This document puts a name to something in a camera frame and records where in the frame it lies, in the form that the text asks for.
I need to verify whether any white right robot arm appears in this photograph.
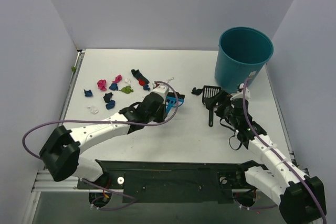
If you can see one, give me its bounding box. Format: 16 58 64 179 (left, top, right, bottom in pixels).
202 87 327 223

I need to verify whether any red paper scrap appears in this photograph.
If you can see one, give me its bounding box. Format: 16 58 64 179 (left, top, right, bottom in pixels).
139 79 146 86

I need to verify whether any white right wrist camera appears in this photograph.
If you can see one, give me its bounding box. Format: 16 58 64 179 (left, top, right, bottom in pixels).
230 83 250 101

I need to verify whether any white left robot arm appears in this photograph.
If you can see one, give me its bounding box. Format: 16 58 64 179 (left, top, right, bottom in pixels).
39 92 167 188

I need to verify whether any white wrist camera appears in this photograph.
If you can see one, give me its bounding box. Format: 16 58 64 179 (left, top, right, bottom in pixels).
230 83 250 101
152 84 170 100

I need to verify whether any blue paper scrap left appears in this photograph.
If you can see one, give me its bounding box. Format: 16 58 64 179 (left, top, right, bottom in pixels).
83 89 93 97

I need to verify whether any small pink paper scrap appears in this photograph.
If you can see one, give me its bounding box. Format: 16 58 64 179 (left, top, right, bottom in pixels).
113 74 122 83

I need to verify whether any blue brush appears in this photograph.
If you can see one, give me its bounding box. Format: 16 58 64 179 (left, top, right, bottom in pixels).
166 92 185 114

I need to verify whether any clear plastic scrap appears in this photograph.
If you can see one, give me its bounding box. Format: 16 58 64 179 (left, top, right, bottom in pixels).
87 105 99 114

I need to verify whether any blue paper scrap lower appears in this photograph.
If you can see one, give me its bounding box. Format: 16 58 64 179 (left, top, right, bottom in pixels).
106 100 116 110

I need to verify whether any black paper scrap centre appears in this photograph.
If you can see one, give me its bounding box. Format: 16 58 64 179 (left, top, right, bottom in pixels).
191 87 203 95

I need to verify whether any black slotted scoop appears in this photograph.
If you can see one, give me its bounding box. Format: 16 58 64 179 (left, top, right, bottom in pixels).
202 86 221 127

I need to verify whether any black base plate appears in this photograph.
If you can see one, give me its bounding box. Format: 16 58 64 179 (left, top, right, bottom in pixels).
76 159 266 205

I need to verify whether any long black paper scrap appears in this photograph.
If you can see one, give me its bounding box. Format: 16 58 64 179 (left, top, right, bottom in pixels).
131 69 149 84

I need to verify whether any dark blue paper scrap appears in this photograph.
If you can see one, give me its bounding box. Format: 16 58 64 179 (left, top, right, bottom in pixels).
109 82 119 91

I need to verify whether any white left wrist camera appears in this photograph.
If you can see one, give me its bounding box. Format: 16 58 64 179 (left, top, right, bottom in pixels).
152 84 170 100

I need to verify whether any green paper scrap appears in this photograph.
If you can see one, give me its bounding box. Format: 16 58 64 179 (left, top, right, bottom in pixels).
120 86 134 94

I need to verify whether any teal plastic bin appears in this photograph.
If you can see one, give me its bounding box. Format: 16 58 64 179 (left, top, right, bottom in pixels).
214 27 274 93

